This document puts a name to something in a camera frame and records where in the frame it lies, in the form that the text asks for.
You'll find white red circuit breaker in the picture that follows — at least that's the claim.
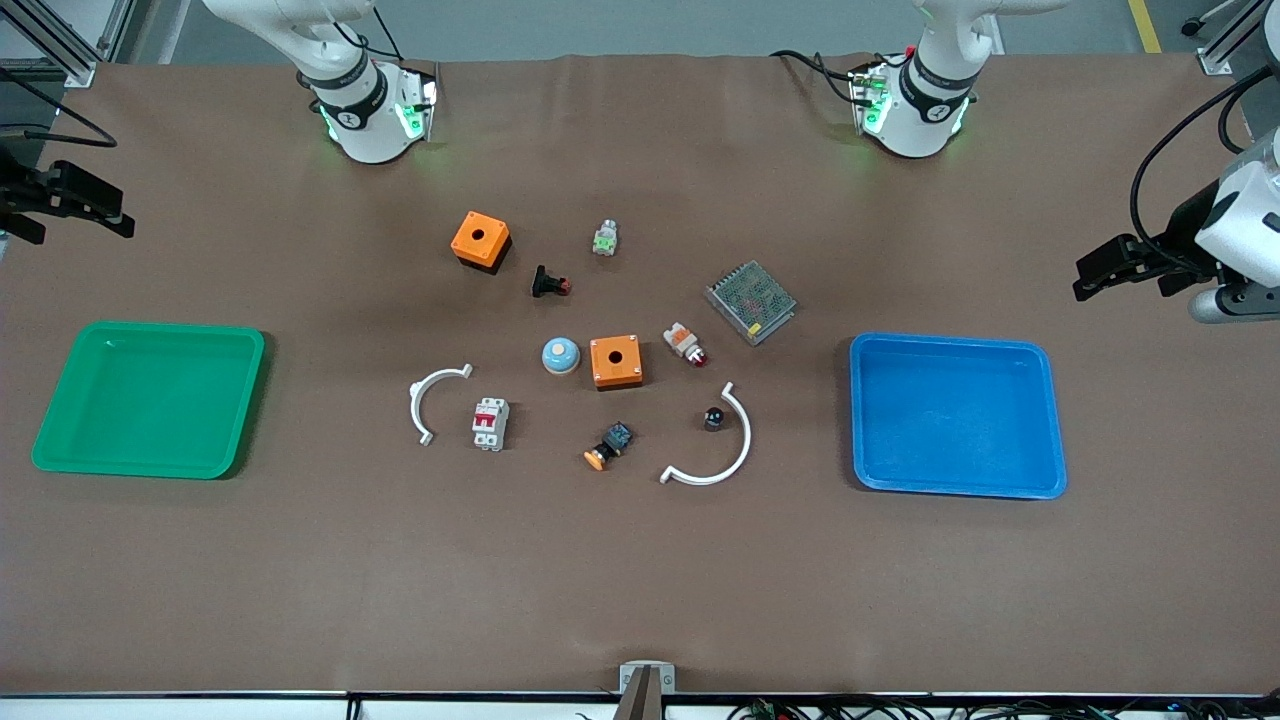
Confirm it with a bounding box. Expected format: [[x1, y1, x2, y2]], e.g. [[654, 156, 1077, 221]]
[[471, 397, 511, 453]]

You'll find green plastic tray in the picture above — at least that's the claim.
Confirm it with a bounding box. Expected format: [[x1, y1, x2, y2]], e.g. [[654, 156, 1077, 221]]
[[30, 320, 267, 481]]

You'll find blue plastic tray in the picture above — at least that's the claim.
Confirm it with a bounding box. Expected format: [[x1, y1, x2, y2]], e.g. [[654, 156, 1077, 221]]
[[848, 332, 1069, 501]]

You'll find metal mesh power supply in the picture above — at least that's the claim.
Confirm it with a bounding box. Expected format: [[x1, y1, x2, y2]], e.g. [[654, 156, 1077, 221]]
[[704, 260, 799, 348]]

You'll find small white arc clamp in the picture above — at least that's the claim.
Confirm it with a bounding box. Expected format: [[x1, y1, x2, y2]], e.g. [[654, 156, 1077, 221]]
[[408, 364, 475, 447]]

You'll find orange box with black base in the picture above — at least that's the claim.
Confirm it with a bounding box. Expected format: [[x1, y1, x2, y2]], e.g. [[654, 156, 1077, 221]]
[[450, 210, 514, 276]]

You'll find large white arc clamp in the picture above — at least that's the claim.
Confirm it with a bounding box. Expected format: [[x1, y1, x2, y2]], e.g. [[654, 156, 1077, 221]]
[[659, 381, 753, 488]]

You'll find red indicator lamp orange collar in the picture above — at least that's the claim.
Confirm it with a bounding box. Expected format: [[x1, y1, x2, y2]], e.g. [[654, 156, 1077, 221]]
[[662, 322, 709, 369]]

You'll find all orange button box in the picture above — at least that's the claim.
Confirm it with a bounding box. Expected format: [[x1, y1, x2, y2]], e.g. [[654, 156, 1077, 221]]
[[589, 334, 646, 391]]

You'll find orange pushbutton blue contact block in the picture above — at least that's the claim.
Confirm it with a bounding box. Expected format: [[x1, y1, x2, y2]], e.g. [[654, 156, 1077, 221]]
[[583, 421, 636, 473]]

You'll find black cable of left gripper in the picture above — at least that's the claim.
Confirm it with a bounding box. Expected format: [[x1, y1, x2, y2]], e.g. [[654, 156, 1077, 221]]
[[1129, 62, 1280, 273]]

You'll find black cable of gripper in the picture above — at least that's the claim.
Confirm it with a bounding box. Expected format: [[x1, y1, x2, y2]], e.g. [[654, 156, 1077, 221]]
[[1129, 62, 1280, 273], [0, 62, 121, 149]]

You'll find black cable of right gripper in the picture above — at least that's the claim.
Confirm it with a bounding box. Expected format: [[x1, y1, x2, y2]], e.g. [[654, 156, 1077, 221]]
[[0, 62, 121, 149]]

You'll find aluminium frame profile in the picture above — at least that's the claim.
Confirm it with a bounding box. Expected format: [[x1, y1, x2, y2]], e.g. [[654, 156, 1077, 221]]
[[1194, 0, 1280, 77], [0, 0, 137, 89]]

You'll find black cable at arm base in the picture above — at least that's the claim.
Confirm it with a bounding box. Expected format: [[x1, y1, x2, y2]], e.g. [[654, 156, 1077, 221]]
[[770, 47, 907, 107]]

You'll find black cable tangle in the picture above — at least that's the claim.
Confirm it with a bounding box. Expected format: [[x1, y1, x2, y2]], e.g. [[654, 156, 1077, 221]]
[[725, 698, 1280, 720]]

